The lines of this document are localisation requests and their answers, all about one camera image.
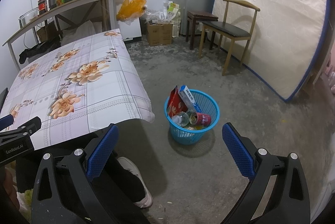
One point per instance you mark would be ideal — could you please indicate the red snack bag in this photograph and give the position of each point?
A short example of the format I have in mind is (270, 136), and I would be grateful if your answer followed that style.
(175, 106)

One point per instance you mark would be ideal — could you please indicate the person's white shoe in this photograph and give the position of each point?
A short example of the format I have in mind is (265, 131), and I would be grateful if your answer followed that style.
(130, 163)

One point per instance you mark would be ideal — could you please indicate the person's legs in black pants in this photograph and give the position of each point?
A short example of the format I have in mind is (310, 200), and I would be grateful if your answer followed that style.
(123, 182)

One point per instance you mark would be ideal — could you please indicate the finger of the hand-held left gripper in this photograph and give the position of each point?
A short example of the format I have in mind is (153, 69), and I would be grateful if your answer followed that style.
(26, 130)
(6, 122)

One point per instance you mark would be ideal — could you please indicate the beige mattress with blue edge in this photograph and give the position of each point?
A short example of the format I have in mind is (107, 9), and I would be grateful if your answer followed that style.
(274, 17)

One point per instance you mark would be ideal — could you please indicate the brown cardboard box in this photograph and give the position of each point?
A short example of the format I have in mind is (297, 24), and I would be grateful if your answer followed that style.
(47, 33)

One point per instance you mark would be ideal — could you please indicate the dark red sauce jar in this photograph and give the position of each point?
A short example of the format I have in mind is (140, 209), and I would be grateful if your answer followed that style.
(42, 7)

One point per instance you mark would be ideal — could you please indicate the red drink can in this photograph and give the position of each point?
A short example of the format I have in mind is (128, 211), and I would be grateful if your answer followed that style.
(202, 119)

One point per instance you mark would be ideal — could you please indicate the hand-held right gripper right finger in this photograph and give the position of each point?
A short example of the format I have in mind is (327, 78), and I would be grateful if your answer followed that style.
(238, 153)

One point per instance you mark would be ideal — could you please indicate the yellow plastic bag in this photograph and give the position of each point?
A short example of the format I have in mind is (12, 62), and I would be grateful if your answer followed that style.
(130, 8)

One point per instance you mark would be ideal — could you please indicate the white sack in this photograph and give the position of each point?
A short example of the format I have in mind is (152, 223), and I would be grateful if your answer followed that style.
(78, 33)

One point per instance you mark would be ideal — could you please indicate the blue and white carton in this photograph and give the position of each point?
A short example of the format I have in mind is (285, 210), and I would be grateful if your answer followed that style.
(187, 97)

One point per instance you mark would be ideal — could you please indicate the wooden chair with black seat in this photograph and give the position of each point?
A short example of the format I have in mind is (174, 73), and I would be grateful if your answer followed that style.
(225, 29)

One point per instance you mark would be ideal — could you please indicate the white low cabinet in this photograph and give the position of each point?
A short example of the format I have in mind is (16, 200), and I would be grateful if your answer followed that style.
(130, 30)

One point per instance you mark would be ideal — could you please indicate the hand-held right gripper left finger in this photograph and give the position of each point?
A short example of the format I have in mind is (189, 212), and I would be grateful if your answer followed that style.
(102, 153)

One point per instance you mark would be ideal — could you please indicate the white shopping bag green print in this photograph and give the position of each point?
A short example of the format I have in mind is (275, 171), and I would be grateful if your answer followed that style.
(172, 11)

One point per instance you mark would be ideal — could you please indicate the clear glass jug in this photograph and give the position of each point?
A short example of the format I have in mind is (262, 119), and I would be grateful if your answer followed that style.
(28, 17)

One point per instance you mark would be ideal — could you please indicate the grey long side table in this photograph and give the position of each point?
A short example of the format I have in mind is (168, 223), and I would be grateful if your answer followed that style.
(65, 5)

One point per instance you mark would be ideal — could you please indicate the person's left hand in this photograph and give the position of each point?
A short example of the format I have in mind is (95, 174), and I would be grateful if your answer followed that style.
(10, 187)

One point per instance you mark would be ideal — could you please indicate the crumpled clear plastic bag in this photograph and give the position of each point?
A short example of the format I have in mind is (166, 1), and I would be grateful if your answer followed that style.
(155, 16)

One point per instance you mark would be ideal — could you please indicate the black clothing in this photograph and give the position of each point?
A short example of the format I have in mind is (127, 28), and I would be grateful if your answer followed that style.
(39, 50)

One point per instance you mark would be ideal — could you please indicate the blue plastic waste basket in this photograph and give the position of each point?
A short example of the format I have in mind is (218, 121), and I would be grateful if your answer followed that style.
(209, 109)

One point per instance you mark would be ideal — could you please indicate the green plastic bottle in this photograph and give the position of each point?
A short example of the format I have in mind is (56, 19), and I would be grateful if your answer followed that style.
(180, 119)

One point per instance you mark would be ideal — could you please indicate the dark wooden stool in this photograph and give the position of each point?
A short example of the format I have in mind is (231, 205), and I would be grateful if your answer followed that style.
(201, 14)

